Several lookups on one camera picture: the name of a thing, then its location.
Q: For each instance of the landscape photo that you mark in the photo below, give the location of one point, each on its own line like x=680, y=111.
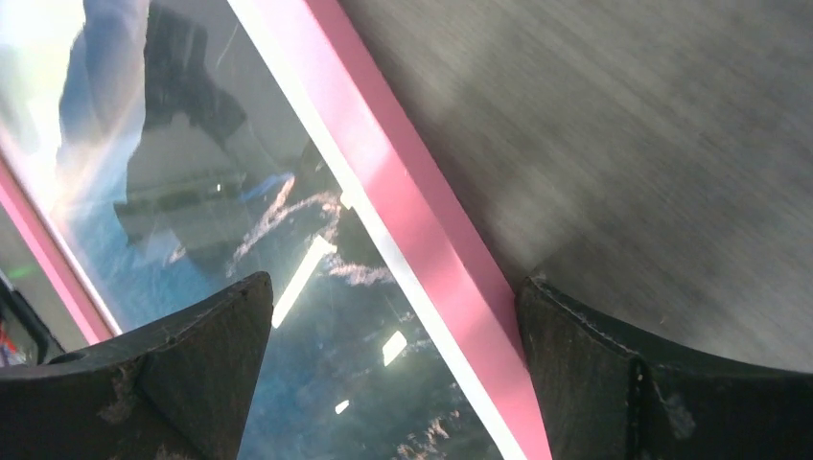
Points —
x=162, y=152

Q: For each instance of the pink picture frame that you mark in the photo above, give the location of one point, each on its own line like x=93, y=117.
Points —
x=399, y=194

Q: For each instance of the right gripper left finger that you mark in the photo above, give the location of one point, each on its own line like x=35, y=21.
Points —
x=178, y=388

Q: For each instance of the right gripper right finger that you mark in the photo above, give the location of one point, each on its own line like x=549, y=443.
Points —
x=610, y=390

